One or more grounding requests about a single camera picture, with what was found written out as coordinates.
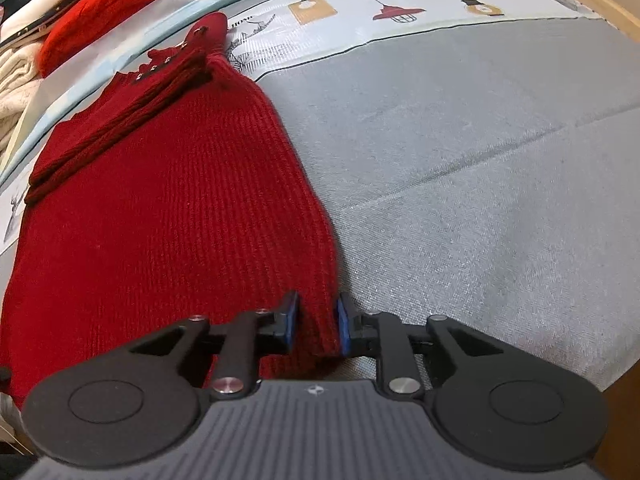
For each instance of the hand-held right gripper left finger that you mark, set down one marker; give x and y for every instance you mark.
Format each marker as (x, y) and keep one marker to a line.
(292, 322)

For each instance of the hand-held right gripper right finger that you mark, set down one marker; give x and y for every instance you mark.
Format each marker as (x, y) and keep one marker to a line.
(344, 327)

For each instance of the dark red knit sweater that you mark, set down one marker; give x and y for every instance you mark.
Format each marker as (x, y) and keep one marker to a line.
(175, 210)

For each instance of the grey deer print bed sheet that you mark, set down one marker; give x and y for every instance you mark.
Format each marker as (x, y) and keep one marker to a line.
(475, 160)

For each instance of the folded white fluffy blanket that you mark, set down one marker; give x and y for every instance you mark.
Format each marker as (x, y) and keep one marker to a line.
(15, 85)

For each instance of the folded bright red quilt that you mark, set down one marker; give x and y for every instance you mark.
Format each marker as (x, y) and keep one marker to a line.
(100, 10)

